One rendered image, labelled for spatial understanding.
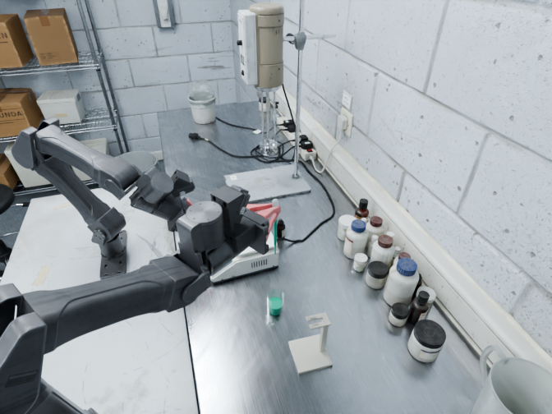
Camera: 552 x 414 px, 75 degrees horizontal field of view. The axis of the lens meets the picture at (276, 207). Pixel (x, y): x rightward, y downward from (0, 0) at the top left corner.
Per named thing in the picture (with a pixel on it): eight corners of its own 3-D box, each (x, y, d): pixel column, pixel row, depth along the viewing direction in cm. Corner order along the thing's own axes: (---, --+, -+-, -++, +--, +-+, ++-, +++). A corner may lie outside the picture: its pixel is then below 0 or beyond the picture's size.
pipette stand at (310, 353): (298, 374, 80) (301, 341, 72) (288, 342, 86) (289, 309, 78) (332, 365, 82) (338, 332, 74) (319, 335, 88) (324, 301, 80)
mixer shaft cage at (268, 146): (262, 157, 129) (260, 88, 114) (257, 149, 134) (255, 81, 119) (280, 154, 131) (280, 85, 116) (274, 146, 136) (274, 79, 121)
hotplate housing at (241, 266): (212, 286, 100) (209, 265, 95) (203, 255, 110) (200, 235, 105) (287, 266, 106) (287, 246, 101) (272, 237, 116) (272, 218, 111)
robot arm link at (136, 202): (167, 189, 93) (141, 177, 88) (163, 208, 89) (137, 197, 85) (154, 200, 97) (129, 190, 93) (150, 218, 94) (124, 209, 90)
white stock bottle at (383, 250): (379, 278, 103) (385, 250, 96) (364, 264, 107) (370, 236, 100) (393, 269, 105) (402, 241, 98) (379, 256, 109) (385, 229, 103)
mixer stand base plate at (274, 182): (234, 205, 130) (234, 203, 129) (223, 177, 145) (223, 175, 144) (311, 191, 137) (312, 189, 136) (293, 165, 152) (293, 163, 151)
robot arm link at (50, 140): (143, 165, 90) (38, 108, 91) (119, 184, 84) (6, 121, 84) (138, 199, 98) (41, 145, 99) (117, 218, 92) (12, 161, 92)
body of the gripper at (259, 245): (230, 203, 70) (201, 221, 66) (270, 224, 65) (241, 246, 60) (232, 228, 74) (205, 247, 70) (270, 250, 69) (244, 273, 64)
